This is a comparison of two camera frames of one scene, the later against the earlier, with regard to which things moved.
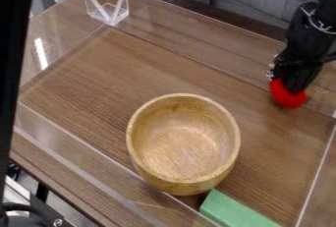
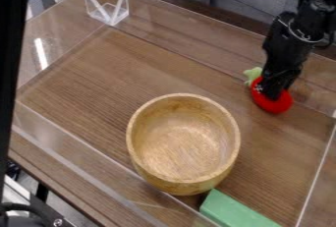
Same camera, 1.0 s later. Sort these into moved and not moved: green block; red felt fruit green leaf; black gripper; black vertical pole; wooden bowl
Moved: black gripper; red felt fruit green leaf
Not moved: green block; wooden bowl; black vertical pole
